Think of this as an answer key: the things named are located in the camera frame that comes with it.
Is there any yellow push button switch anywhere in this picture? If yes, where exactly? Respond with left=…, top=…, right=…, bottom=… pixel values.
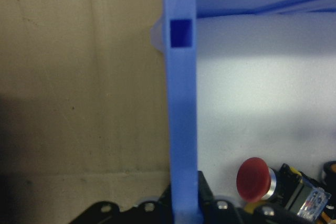
left=244, top=199, right=266, bottom=213

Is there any black switch yellow contact block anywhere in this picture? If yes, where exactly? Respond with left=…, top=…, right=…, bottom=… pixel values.
left=321, top=159, right=336, bottom=224

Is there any white foam pad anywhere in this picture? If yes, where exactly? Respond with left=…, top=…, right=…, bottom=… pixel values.
left=195, top=11, right=336, bottom=210

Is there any red mushroom push button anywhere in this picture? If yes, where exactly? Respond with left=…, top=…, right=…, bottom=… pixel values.
left=236, top=157, right=331, bottom=221

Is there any blue bin with switches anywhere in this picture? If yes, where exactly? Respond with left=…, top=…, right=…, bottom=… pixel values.
left=149, top=0, right=336, bottom=224

